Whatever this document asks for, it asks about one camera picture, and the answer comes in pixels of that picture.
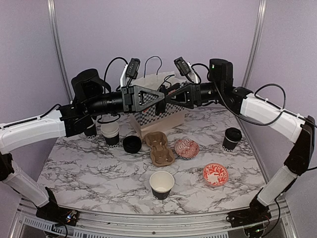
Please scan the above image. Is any red patterned bowl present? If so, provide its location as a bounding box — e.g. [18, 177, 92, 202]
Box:
[174, 139, 200, 160]

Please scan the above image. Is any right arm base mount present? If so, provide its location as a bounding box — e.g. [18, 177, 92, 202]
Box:
[226, 208, 272, 228]

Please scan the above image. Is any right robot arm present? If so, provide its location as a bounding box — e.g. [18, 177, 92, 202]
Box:
[165, 57, 316, 222]

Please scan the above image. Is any black paper coffee cup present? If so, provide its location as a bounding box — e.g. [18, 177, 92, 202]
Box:
[222, 135, 241, 152]

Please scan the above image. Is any right aluminium frame post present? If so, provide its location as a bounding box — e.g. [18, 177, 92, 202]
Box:
[242, 0, 267, 87]

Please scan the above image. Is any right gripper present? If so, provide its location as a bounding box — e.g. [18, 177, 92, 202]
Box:
[164, 81, 223, 109]

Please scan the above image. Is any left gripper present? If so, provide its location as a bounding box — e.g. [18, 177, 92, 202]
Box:
[86, 84, 165, 116]

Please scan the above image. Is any stack of black lids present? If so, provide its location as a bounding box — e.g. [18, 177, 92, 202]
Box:
[122, 135, 142, 154]

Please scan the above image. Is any aluminium front rail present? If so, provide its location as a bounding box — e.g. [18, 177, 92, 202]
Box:
[8, 198, 298, 238]

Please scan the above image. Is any stack of paper cups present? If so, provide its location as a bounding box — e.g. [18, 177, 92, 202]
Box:
[101, 122, 119, 148]

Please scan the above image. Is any checkered paper takeout bag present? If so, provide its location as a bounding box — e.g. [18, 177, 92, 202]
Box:
[130, 56, 185, 138]

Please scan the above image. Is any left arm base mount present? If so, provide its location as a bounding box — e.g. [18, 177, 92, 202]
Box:
[36, 187, 79, 226]

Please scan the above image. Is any cardboard cup carrier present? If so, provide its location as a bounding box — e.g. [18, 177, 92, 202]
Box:
[145, 131, 175, 167]

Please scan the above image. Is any aluminium frame post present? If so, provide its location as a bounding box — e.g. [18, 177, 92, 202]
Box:
[242, 0, 267, 87]
[47, 0, 72, 101]

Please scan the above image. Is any left aluminium frame post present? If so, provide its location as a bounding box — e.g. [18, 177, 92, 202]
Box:
[47, 0, 72, 101]

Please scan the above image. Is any red floral bowl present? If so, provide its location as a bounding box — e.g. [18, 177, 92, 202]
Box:
[203, 163, 229, 187]

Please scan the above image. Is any black cup lid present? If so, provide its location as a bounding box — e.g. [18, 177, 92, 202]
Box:
[225, 127, 242, 141]
[155, 85, 169, 116]

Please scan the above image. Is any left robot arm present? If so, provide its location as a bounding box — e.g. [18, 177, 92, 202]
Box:
[0, 68, 164, 221]

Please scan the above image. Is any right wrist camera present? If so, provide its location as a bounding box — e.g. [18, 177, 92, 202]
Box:
[174, 57, 201, 84]

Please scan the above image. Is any black cup holding straws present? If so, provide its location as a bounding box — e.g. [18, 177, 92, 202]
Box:
[84, 122, 97, 139]

